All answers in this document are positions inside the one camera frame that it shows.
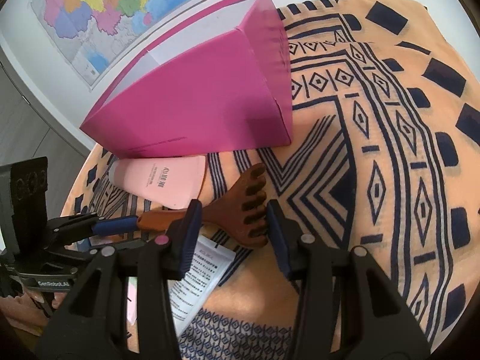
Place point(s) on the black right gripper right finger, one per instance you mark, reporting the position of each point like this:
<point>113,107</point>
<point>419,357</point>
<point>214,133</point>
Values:
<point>347,307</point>

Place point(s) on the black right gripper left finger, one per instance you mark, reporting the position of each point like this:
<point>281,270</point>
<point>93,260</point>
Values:
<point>91,321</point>

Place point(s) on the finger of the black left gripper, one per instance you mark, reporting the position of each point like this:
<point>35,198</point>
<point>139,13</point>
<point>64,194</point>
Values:
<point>108,243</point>
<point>92,225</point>

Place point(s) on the left hand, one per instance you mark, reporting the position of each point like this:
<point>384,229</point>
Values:
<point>51,299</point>

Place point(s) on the pink tube white cap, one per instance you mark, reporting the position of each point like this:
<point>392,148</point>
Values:
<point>171,182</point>

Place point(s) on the white printed sachet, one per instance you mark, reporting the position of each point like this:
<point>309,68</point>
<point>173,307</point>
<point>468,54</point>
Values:
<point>187,296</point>

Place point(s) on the grey cabinet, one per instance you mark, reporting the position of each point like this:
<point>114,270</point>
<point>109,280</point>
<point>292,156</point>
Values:
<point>25,135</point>

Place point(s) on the brown wooden comb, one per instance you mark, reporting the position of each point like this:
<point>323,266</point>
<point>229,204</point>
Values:
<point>241,211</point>

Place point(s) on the magenta cardboard box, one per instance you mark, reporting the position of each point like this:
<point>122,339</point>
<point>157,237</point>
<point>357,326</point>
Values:
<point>218,81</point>

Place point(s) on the colourful wall map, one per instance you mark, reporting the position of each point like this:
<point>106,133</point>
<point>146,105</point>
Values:
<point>92,35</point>

